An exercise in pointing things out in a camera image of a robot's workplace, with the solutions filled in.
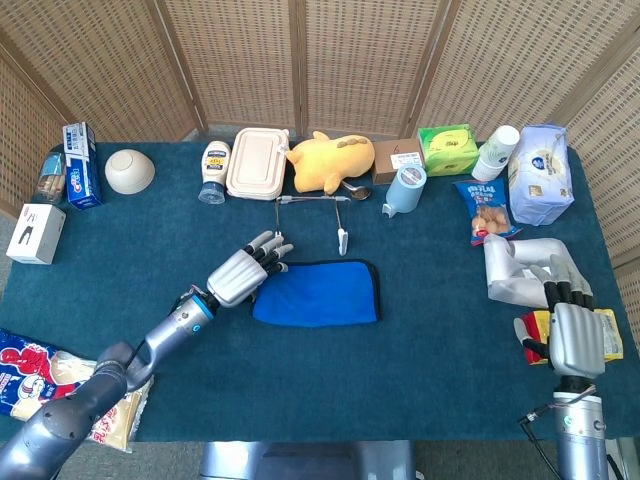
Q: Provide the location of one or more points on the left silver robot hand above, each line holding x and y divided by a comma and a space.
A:
235, 277

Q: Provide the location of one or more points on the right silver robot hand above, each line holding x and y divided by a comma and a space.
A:
577, 340

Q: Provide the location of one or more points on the grey and blue cloth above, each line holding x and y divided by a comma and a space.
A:
320, 295

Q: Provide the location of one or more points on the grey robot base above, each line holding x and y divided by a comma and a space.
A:
310, 462

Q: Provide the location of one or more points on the yellow red biscuit pack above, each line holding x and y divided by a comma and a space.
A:
612, 340

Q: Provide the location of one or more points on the translucent white plastic bag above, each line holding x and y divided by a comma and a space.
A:
510, 275

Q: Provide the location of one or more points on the metal rack with white feet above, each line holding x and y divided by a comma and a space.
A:
342, 240

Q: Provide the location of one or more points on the beige lunch box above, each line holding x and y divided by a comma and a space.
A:
255, 165

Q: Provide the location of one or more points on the white mayonnaise squeeze bottle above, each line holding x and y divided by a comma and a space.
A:
215, 165

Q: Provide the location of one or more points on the beige upturned bowl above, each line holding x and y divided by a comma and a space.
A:
130, 172

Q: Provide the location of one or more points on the blue carpet table cover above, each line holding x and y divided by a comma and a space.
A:
350, 375

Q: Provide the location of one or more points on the yellow plush toy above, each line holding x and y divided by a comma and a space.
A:
330, 160

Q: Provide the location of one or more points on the metal ladle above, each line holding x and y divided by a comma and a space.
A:
360, 192

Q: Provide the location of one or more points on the blue cookie snack bag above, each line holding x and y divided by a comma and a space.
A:
485, 215

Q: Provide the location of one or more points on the pale lavender large bag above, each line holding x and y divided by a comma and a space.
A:
542, 175

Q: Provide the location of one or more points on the blue toothpaste box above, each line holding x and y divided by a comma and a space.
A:
82, 170

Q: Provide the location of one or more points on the light blue cylinder holder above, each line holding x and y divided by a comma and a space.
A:
406, 192

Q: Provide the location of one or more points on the brown cardboard box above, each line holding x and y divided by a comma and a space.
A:
395, 160

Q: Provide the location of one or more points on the white box with black print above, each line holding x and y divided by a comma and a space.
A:
37, 235

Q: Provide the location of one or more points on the stack of paper cups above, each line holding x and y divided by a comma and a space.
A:
495, 155

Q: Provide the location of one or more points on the clear jar with sticks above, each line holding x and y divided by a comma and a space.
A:
51, 180

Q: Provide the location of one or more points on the wicker folding screen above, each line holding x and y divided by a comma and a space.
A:
250, 60

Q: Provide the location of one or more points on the red white blue noodle bag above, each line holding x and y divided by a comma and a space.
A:
30, 375

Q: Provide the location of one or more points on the green tissue pack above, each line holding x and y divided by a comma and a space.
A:
447, 150

